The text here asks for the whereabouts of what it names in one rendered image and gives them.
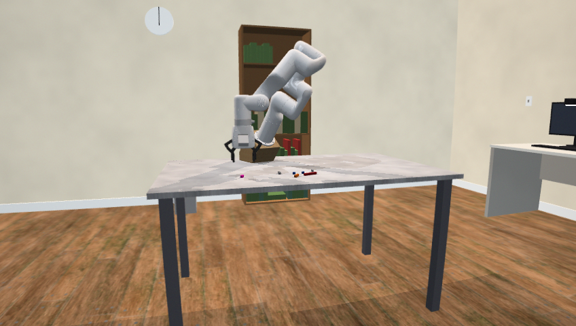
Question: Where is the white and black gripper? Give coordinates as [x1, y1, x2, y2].
[224, 125, 262, 162]

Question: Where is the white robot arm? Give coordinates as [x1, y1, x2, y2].
[234, 41, 327, 146]

